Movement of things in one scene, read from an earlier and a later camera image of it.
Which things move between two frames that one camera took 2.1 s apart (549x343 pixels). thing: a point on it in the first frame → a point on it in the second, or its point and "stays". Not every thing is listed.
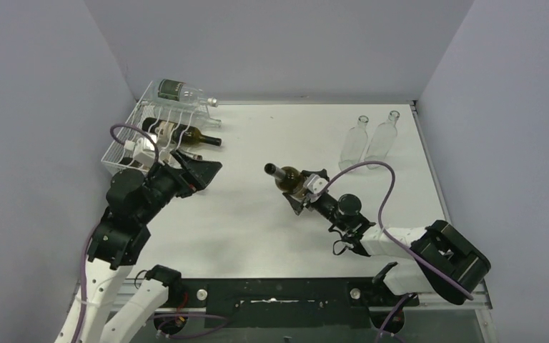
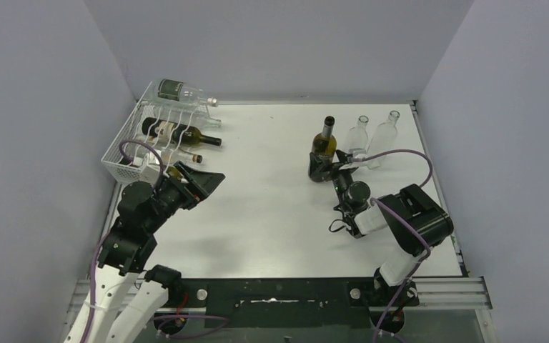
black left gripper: (185, 173) → (191, 184)
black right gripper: (306, 194) → (330, 168)
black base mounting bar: (291, 302) stays
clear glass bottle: (354, 144) stays
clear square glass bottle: (382, 141) stays
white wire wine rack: (152, 127) stays
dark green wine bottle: (178, 133) stays
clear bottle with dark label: (179, 91) stays
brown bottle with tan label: (288, 179) → (324, 144)
